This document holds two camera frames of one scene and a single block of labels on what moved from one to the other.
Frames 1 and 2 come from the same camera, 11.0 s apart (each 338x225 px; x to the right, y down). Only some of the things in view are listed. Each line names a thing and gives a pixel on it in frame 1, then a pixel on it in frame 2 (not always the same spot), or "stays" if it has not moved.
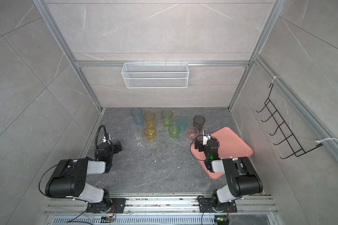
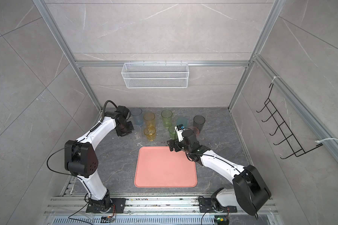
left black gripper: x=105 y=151 → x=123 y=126
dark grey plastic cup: x=198 y=121 stays
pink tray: x=230 y=145 → x=159 y=167
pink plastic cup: x=193 y=132 stays
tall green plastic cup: x=167 y=115 stays
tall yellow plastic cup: x=149 y=119 stays
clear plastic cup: x=134 y=131 stays
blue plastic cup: x=137 y=113 stays
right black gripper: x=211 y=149 → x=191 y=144
